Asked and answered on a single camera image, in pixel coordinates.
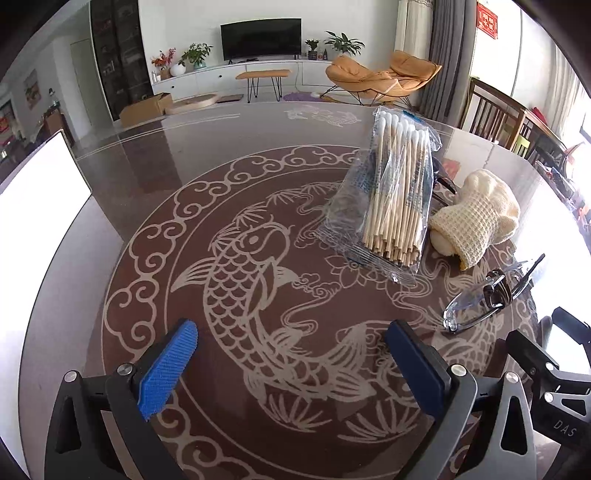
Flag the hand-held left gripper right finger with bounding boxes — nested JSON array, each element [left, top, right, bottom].
[[385, 318, 539, 480]]

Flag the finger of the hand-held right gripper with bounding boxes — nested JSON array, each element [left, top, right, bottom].
[[505, 329, 574, 389], [551, 305, 591, 345]]

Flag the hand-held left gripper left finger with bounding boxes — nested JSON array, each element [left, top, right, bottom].
[[44, 318, 199, 480]]

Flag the clear eyeglasses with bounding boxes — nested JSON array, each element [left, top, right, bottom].
[[442, 253, 546, 334]]

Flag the cream knitted glove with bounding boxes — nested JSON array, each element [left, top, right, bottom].
[[429, 168, 522, 271]]

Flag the cotton swab packet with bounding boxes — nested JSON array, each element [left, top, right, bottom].
[[315, 106, 443, 284]]

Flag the black hair claw clip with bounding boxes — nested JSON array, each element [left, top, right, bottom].
[[431, 157, 458, 195]]

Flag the cluttered wooden side table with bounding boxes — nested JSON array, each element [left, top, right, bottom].
[[517, 111, 591, 217]]

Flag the dark wooden chair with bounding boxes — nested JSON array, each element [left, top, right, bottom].
[[459, 78, 532, 148]]

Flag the white sheer curtain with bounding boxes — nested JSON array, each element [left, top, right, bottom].
[[538, 28, 589, 139]]

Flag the cardboard box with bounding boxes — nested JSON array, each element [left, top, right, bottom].
[[119, 92, 174, 127]]

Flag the round beige floor mat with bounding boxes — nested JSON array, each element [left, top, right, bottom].
[[166, 92, 219, 116]]

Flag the white television cabinet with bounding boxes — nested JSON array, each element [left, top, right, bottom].
[[151, 60, 333, 100]]

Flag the orange lounge chair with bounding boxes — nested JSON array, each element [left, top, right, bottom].
[[325, 50, 443, 108]]

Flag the grey curtain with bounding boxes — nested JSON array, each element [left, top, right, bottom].
[[427, 0, 478, 116]]

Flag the wooden bench stool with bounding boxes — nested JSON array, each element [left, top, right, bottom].
[[235, 69, 291, 103]]

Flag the red flower arrangement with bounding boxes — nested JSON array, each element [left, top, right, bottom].
[[151, 48, 177, 80]]

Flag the bushy green potted plant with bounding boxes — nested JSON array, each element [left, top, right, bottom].
[[179, 43, 214, 70]]

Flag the dark glass display cabinet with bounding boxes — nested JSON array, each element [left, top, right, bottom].
[[90, 0, 153, 123]]

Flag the broad-leaf potted plant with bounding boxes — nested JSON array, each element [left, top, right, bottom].
[[324, 31, 365, 58]]

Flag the covered standing air conditioner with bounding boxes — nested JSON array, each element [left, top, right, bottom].
[[394, 0, 437, 65]]

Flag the flat screen television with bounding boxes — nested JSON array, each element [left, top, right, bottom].
[[220, 18, 303, 63]]

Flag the framed wall painting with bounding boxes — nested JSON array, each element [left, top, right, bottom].
[[24, 69, 40, 109]]

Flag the red wall hanging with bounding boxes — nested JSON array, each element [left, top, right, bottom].
[[477, 1, 499, 37]]

